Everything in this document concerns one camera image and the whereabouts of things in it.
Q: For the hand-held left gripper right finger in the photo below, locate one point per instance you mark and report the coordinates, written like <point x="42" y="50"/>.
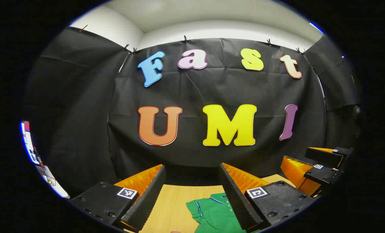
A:
<point x="236" y="202"/>

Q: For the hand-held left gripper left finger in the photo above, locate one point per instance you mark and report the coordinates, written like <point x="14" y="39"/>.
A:
<point x="147" y="200"/>

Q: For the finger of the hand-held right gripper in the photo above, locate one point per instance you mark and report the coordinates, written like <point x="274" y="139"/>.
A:
<point x="325" y="176"/>
<point x="325" y="157"/>

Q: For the green T-shirt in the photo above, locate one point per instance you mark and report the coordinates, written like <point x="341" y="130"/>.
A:
<point x="211" y="213"/>

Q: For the red and black bottle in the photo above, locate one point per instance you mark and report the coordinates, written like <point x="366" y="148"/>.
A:
<point x="38" y="158"/>

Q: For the black backdrop cloth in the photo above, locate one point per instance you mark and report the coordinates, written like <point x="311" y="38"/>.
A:
<point x="195" y="90"/>

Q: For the computer monitor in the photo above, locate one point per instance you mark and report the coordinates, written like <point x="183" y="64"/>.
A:
<point x="27" y="139"/>

